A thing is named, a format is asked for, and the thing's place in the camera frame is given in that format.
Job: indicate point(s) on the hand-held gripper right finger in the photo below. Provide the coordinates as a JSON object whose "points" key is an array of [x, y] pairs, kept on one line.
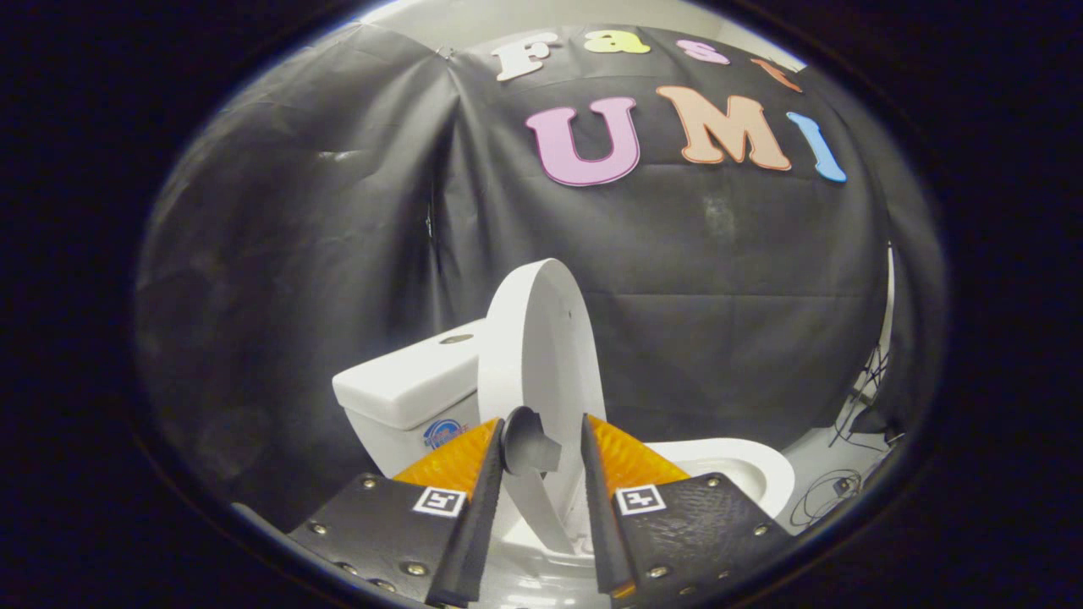
{"points": [[602, 516]]}

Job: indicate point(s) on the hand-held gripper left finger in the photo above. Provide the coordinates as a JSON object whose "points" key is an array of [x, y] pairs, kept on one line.
{"points": [[474, 516]]}

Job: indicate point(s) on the white toilet lid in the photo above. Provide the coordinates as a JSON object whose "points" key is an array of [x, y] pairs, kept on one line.
{"points": [[541, 338]]}

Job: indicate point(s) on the white ceramic toilet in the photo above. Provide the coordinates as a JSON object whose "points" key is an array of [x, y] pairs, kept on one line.
{"points": [[398, 389]]}

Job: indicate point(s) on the white toilet seat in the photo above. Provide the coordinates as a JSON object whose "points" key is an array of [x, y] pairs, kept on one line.
{"points": [[761, 461]]}

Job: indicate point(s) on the small black adapter box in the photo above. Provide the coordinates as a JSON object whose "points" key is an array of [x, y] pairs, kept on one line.
{"points": [[843, 485]]}

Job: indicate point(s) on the black backdrop cloth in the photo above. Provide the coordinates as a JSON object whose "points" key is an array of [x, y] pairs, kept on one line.
{"points": [[719, 296]]}

